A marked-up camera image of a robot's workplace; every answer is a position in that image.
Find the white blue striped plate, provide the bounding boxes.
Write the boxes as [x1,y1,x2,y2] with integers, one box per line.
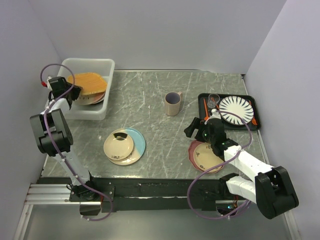
[218,95,254,126]

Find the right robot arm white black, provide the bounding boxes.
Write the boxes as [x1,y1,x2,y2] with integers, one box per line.
[184,117,299,219]

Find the beige flower plate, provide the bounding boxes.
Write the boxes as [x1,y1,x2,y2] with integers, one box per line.
[193,143,223,171]

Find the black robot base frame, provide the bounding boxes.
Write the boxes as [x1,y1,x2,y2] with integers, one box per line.
[68,175,253,216]

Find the pink beige mug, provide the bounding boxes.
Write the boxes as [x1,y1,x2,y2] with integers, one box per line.
[164,91,183,117]

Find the orange utensil on tray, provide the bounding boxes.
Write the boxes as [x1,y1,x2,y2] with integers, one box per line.
[251,117,258,126]

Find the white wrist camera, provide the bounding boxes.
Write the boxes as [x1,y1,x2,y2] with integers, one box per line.
[40,76,53,90]
[204,109,221,125]

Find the beige pink branch plate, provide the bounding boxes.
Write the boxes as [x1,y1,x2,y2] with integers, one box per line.
[74,92,105,106]

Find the beige blue large plate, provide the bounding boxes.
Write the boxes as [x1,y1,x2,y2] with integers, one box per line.
[108,127,146,166]

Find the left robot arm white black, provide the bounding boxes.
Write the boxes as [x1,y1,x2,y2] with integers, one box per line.
[30,76,100,201]

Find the small beige black-stroke plate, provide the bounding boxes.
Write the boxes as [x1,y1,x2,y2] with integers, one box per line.
[103,128,134,161]

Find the translucent white plastic bin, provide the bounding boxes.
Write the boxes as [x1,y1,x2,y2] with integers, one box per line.
[57,58,115,121]

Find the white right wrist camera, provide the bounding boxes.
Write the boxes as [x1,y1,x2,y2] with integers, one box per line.
[204,109,221,125]

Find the orange chopsticks on tray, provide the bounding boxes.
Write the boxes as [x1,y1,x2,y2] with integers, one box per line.
[203,98,219,119]

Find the small clear glass cup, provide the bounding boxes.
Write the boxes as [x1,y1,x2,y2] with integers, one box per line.
[207,93,221,109]

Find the wooden bamboo tray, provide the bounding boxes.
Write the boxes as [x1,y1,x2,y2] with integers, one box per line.
[74,72,108,96]

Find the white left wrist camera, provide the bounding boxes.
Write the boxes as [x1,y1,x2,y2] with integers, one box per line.
[40,76,53,90]

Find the black serving tray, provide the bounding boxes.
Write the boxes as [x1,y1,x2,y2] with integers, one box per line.
[198,93,261,131]

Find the pink scalloped plate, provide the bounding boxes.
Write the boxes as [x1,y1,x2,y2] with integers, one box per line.
[188,139,227,174]

